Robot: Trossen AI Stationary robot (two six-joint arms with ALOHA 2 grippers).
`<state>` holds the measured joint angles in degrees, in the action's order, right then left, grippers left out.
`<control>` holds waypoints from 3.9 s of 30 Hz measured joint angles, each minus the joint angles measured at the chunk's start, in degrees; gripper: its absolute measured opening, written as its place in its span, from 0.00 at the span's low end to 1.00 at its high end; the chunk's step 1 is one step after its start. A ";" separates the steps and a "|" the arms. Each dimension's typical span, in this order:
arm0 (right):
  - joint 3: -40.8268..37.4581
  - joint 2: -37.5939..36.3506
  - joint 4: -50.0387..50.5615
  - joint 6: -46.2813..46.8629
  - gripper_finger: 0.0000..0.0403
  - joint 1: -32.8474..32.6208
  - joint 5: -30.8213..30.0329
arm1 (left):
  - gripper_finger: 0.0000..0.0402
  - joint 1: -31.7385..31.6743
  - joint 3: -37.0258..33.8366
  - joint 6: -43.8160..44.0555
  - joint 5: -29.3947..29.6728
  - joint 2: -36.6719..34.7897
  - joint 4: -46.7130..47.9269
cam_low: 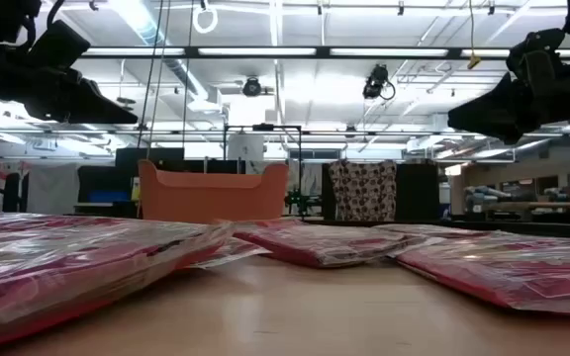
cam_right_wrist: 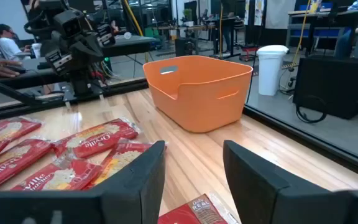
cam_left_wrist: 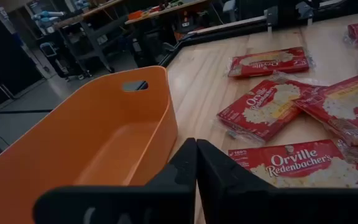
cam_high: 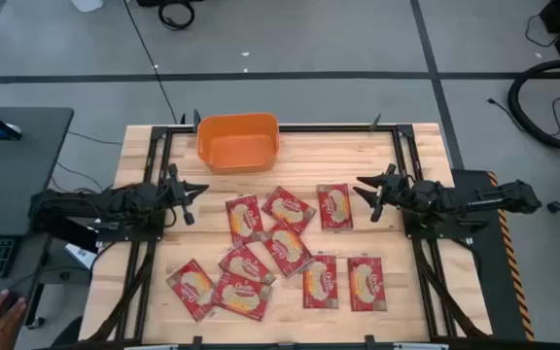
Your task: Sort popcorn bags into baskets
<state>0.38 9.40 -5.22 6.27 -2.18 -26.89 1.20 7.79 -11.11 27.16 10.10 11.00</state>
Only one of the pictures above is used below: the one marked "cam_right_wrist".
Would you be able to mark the black computer mouse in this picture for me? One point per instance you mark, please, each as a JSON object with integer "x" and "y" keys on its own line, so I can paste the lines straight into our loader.
{"x": 19, "y": 70}

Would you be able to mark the dark grey desk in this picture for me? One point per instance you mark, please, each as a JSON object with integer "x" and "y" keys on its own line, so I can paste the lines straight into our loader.
{"x": 26, "y": 79}

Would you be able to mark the red low stool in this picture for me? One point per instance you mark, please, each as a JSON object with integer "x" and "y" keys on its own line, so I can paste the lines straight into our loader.
{"x": 249, "y": 49}

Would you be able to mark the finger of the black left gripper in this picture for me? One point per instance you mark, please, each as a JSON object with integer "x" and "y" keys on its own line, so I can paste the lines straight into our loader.
{"x": 106, "y": 35}
{"x": 57, "y": 62}

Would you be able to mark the black side table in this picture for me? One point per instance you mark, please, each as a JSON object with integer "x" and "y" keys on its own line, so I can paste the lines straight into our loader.
{"x": 129, "y": 45}

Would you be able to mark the white trash bin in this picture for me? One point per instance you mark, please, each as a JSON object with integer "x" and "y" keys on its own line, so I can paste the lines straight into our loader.
{"x": 270, "y": 71}

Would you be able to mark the orange plastic basket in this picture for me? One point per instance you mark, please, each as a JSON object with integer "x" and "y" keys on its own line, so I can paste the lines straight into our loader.
{"x": 204, "y": 105}

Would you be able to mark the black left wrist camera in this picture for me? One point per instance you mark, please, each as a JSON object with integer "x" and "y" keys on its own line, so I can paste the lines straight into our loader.
{"x": 70, "y": 25}

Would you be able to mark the white paper cup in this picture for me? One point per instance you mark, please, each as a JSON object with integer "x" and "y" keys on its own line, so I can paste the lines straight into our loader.
{"x": 36, "y": 49}

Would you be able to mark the blue chair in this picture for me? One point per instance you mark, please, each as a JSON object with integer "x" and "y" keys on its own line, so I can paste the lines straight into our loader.
{"x": 343, "y": 45}

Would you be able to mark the small black case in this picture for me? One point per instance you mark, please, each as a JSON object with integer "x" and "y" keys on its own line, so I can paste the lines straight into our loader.
{"x": 185, "y": 46}

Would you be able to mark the black metal table frame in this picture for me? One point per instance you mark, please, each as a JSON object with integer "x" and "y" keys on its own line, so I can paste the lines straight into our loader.
{"x": 306, "y": 140}

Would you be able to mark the potted green plant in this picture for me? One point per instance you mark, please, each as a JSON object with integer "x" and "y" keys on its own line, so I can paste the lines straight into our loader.
{"x": 187, "y": 15}

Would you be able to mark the white hanging sheet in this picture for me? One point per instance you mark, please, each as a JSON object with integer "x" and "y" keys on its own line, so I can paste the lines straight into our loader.
{"x": 280, "y": 14}

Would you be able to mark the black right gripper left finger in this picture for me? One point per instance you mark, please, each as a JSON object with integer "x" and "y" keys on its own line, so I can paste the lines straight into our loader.
{"x": 129, "y": 193}

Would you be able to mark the wooden desk with blue panel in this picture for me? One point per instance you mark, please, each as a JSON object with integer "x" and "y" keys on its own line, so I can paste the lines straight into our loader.
{"x": 322, "y": 12}

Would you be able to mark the person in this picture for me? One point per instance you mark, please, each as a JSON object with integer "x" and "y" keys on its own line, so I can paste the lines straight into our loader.
{"x": 9, "y": 46}

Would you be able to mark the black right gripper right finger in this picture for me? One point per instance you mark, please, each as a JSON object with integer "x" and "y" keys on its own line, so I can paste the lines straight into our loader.
{"x": 259, "y": 193}

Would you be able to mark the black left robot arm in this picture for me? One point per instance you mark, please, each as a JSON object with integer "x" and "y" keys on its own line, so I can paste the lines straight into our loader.
{"x": 78, "y": 82}

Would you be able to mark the black equipment box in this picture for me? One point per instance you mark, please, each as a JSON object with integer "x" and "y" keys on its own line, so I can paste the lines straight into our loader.
{"x": 331, "y": 87}

